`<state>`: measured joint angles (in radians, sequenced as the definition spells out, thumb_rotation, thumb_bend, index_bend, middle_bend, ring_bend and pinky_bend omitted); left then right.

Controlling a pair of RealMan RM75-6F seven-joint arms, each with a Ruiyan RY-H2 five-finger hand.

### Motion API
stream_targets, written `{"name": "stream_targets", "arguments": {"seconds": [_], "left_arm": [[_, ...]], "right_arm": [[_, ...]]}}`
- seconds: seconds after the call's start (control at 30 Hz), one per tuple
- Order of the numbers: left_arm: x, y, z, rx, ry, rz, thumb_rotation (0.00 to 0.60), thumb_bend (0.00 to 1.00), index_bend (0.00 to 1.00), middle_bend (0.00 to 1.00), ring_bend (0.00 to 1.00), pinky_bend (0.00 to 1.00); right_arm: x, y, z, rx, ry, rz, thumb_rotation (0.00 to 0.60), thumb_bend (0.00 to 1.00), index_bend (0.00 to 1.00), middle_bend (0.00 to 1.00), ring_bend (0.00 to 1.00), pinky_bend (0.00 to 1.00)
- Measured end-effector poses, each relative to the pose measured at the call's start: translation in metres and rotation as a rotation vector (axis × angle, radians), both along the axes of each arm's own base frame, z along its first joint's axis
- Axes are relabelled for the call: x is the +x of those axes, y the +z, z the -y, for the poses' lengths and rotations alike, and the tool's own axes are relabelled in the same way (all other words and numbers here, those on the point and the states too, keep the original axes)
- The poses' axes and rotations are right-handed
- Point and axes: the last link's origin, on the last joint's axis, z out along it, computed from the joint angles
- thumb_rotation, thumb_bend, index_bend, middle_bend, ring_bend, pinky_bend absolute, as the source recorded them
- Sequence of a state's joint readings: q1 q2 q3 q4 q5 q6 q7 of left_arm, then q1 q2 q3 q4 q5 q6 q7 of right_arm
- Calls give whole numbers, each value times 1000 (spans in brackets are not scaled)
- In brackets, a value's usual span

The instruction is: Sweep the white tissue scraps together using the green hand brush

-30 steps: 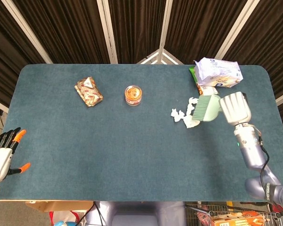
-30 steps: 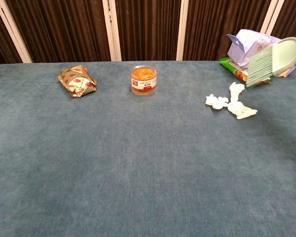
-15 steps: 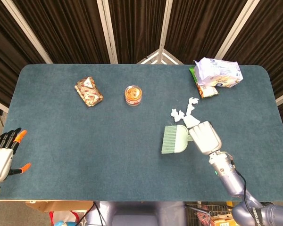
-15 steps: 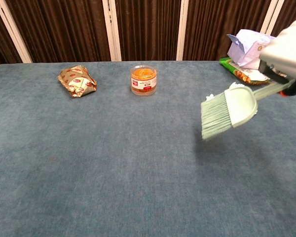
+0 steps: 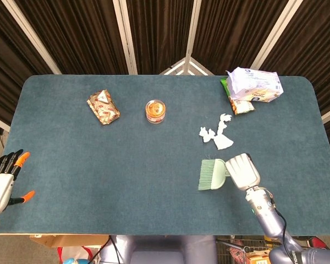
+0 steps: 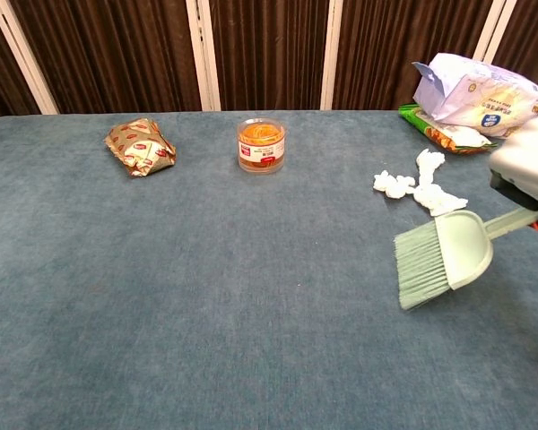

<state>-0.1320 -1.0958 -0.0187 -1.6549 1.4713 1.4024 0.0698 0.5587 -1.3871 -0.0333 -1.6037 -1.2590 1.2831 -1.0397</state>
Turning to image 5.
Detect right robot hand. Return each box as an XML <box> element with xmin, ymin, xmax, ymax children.
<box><xmin>224</xmin><ymin>153</ymin><xmax>262</xmax><ymax>191</ymax></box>

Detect green hand brush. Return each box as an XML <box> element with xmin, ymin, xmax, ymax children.
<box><xmin>197</xmin><ymin>158</ymin><xmax>232</xmax><ymax>191</ymax></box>

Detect long twisted white paper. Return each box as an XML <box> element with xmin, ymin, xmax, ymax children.
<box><xmin>213</xmin><ymin>112</ymin><xmax>234</xmax><ymax>151</ymax></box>

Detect green orange snack bag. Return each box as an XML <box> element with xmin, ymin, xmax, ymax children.
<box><xmin>219</xmin><ymin>76</ymin><xmax>256</xmax><ymax>116</ymax></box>

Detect blue felt table mat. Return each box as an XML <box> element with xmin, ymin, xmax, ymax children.
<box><xmin>0</xmin><ymin>74</ymin><xmax>330</xmax><ymax>236</ymax></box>

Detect red patterned bag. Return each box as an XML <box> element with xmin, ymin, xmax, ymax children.
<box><xmin>228</xmin><ymin>246</ymin><xmax>250</xmax><ymax>264</ymax></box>

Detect brown cardboard box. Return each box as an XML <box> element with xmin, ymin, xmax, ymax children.
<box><xmin>30</xmin><ymin>234</ymin><xmax>111</xmax><ymax>248</ymax></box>

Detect orange cardboard box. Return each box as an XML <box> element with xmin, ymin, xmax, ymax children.
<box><xmin>244</xmin><ymin>249</ymin><xmax>273</xmax><ymax>264</ymax></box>

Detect clear jar orange contents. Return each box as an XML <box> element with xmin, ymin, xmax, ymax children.
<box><xmin>145</xmin><ymin>99</ymin><xmax>166</xmax><ymax>124</ymax></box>

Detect grey robot torso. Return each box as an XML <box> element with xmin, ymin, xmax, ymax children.
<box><xmin>98</xmin><ymin>235</ymin><xmax>218</xmax><ymax>264</ymax></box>

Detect gold foil snack package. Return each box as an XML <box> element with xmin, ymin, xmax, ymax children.
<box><xmin>86</xmin><ymin>88</ymin><xmax>121</xmax><ymax>126</ymax></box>

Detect brown pleated curtain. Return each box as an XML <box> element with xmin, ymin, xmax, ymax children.
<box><xmin>0</xmin><ymin>0</ymin><xmax>330</xmax><ymax>144</ymax></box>

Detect wire shopping basket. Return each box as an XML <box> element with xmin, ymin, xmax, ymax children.
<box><xmin>216</xmin><ymin>235</ymin><xmax>273</xmax><ymax>264</ymax></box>

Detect white bag red handles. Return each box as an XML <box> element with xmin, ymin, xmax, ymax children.
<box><xmin>57</xmin><ymin>246</ymin><xmax>101</xmax><ymax>264</ymax></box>

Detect white screen base frame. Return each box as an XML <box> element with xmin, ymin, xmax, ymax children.
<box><xmin>159</xmin><ymin>56</ymin><xmax>217</xmax><ymax>76</ymax></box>

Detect black cable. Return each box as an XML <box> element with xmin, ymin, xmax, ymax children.
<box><xmin>92</xmin><ymin>235</ymin><xmax>113</xmax><ymax>264</ymax></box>

